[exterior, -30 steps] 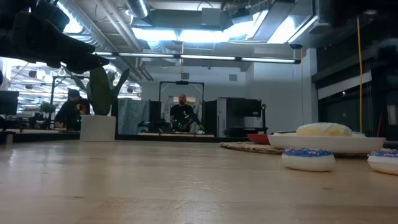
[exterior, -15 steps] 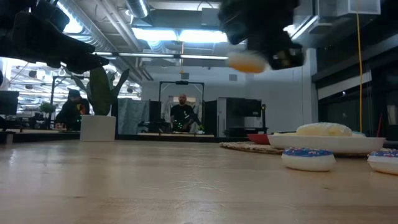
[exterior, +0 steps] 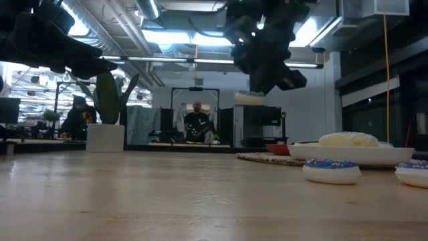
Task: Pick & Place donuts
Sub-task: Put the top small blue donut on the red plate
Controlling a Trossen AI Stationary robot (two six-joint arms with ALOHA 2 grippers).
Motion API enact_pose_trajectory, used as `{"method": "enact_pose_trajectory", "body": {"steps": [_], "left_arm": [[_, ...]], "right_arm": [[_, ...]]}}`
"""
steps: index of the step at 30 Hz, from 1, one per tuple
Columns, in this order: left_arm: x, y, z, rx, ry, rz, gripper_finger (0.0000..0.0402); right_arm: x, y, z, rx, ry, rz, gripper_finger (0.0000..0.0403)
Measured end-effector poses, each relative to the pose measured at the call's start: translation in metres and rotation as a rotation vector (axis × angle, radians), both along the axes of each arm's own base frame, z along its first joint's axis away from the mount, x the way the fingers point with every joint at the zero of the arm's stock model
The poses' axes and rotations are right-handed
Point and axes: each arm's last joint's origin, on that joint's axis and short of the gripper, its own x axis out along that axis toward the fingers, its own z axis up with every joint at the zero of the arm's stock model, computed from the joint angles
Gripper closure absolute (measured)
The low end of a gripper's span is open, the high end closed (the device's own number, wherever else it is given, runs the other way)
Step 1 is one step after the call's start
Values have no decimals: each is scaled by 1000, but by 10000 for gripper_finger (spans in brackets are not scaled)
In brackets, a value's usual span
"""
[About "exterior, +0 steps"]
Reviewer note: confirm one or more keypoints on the large light blue donut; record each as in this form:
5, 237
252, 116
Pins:
386, 145

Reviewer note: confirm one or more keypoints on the black gantry frame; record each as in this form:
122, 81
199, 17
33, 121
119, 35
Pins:
195, 89

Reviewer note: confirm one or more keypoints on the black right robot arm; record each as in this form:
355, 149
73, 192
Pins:
267, 13

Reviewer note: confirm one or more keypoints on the small background plant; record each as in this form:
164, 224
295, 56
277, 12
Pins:
51, 116

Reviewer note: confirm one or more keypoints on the black aluminium table frame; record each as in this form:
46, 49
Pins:
167, 147

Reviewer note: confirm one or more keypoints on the grey curtain panel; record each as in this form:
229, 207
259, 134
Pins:
143, 124

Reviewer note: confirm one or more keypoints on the round woven placemat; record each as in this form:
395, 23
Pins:
267, 158

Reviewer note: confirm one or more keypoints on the red rod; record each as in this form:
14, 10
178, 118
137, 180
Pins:
408, 134

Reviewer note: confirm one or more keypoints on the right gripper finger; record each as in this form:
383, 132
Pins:
271, 82
257, 82

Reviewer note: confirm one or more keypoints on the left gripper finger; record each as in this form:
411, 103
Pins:
93, 68
50, 47

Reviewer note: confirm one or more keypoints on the large white blue-drizzled donut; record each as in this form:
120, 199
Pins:
347, 140

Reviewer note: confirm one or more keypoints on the person facing table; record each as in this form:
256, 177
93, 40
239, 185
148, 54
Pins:
199, 125

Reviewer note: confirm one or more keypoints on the white plate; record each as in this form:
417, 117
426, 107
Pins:
351, 155

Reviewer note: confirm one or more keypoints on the small dark blue sprinkled donut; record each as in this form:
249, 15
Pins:
414, 177
331, 175

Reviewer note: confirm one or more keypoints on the person at desk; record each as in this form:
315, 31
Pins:
78, 120

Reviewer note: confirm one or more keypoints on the long ceiling light strip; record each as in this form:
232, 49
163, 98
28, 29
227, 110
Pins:
160, 59

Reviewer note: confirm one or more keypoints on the white plant pot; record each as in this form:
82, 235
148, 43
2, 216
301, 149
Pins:
105, 139

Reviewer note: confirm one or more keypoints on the red plate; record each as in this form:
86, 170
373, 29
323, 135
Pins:
277, 149

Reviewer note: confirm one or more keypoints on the green artificial plant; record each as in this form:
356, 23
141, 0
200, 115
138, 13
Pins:
107, 100

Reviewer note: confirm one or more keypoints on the black screen on cabinet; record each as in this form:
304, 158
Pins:
262, 116

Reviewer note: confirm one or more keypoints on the silver ventilation duct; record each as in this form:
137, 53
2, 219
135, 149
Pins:
100, 37

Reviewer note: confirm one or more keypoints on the black computer monitor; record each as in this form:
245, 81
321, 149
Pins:
9, 110

